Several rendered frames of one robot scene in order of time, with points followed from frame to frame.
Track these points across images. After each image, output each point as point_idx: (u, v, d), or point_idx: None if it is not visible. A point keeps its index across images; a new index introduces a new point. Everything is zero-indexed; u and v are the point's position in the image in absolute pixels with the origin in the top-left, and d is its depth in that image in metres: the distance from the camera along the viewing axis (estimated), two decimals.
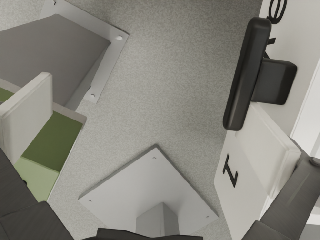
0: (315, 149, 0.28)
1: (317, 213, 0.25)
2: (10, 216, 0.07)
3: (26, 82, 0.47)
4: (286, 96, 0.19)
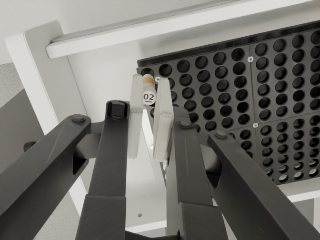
0: (154, 174, 0.40)
1: (154, 221, 0.37)
2: (93, 197, 0.08)
3: None
4: None
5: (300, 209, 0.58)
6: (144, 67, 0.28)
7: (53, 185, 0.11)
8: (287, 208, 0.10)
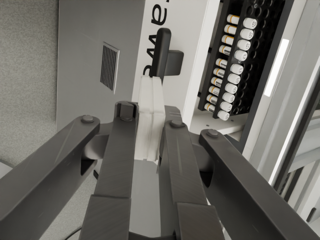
0: None
1: None
2: (98, 197, 0.08)
3: None
4: (180, 70, 0.33)
5: (156, 170, 0.67)
6: None
7: (60, 186, 0.11)
8: (280, 206, 0.10)
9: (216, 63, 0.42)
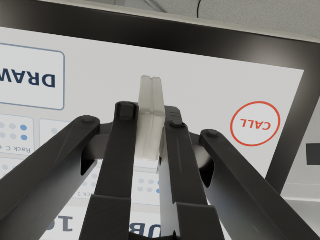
0: None
1: None
2: (98, 197, 0.08)
3: None
4: None
5: None
6: None
7: (60, 186, 0.11)
8: (280, 206, 0.10)
9: None
